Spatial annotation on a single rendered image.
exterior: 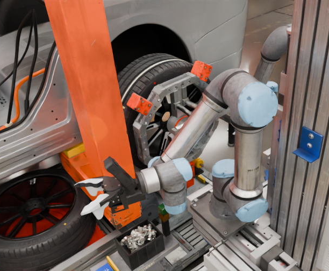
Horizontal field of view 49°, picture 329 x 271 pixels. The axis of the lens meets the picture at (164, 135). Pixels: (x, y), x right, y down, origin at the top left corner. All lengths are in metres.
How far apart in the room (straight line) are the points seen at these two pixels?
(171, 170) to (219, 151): 2.11
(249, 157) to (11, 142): 1.30
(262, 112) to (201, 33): 1.44
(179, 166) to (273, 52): 0.84
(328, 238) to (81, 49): 1.08
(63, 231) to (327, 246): 1.29
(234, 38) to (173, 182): 1.73
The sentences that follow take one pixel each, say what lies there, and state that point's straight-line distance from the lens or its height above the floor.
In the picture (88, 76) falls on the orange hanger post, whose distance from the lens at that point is 1.44.
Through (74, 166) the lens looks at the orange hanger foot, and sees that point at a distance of 2.14.
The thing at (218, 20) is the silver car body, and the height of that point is 1.18.
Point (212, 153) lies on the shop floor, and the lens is 3.17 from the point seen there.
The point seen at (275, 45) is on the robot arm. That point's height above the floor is 1.31.
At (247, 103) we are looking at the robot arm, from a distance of 1.04.
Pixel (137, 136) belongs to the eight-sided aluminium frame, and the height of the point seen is 0.89.
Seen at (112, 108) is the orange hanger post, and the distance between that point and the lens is 1.54.
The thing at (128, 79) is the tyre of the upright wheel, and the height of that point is 1.13.
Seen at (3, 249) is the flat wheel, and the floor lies 0.50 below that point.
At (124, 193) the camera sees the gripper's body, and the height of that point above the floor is 1.23.
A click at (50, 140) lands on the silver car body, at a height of 0.85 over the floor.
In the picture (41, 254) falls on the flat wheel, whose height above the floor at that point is 0.44.
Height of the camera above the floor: 1.96
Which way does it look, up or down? 35 degrees down
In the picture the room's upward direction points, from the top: 7 degrees counter-clockwise
